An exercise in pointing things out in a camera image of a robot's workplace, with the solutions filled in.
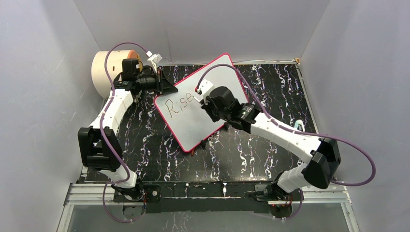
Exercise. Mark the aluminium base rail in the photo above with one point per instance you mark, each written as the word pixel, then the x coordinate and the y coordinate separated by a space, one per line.
pixel 206 207

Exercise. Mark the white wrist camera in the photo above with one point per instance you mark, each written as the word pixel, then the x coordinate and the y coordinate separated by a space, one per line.
pixel 154 59
pixel 204 88

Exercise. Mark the cream cylindrical drawer box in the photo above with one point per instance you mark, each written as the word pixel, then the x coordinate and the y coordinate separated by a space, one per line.
pixel 114 67

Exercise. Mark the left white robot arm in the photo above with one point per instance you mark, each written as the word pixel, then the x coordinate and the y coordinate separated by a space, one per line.
pixel 99 147

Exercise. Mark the black whiteboard stand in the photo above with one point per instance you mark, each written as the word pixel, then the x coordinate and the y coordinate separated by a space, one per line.
pixel 202 144

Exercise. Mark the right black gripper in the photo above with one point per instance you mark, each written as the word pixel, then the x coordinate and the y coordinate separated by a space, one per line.
pixel 206 104

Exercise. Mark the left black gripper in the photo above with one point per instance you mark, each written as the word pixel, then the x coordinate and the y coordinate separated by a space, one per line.
pixel 166 87

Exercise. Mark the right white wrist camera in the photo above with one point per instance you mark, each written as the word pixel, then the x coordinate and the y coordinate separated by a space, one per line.
pixel 204 88

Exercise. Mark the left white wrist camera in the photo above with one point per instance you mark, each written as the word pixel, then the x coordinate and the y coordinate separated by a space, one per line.
pixel 154 59

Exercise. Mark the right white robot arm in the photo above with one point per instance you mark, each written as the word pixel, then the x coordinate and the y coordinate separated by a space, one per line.
pixel 320 156

